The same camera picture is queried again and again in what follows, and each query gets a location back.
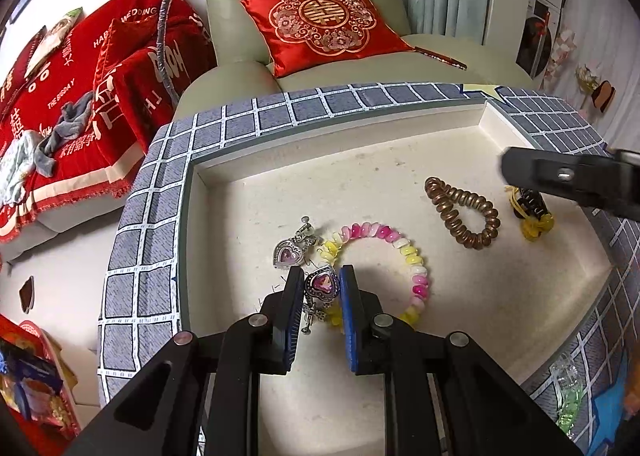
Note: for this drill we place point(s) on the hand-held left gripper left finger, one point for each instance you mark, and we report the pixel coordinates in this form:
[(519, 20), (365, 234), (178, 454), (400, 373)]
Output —
[(292, 316)]

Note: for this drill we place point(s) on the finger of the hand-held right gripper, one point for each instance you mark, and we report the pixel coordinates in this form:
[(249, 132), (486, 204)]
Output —
[(550, 176)]

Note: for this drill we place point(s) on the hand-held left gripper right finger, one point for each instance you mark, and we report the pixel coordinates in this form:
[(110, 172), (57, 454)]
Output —
[(350, 321)]

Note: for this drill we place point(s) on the silver heart earring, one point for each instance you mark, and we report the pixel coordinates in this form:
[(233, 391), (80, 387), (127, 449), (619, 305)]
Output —
[(287, 253), (321, 286)]

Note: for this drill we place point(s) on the grey tray with white inside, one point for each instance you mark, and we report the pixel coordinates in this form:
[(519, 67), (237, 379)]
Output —
[(350, 186)]

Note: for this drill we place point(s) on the decorative flower stand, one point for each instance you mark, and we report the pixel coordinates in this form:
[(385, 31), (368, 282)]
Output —
[(600, 94)]

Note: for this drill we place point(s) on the pink and white flowers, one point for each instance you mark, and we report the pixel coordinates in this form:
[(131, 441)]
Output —
[(560, 51)]

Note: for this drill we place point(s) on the white washing machine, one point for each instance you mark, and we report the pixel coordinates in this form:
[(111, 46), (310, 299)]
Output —
[(535, 46)]

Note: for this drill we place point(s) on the white curtain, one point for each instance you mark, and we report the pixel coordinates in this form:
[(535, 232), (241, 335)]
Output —
[(615, 36)]

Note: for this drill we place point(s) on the grey checked fabric tray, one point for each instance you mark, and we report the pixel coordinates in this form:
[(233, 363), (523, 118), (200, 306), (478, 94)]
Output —
[(150, 236)]

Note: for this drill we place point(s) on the green translucent bangle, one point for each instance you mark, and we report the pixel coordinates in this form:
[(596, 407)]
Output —
[(567, 406)]

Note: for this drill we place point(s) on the grey sofa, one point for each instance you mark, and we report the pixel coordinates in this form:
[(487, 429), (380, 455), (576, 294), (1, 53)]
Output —
[(75, 221)]

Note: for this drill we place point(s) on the colourful snack packets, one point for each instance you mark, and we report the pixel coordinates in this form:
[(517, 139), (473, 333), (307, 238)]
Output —
[(30, 386)]

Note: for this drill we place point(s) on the red embroidered cushion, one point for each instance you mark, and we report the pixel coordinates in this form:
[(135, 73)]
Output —
[(320, 16)]

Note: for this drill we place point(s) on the grey garment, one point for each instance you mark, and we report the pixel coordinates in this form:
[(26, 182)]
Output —
[(65, 126)]

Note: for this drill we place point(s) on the white clothes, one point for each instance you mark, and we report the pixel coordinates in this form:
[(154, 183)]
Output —
[(15, 166)]

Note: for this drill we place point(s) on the red fringed pillow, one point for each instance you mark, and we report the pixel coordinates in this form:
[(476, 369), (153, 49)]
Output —
[(120, 51)]

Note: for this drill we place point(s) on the gooseneck phone holder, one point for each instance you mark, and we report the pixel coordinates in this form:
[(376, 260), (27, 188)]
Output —
[(162, 26)]

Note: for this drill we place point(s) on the photo print pillow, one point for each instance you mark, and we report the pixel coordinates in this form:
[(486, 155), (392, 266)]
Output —
[(55, 34)]

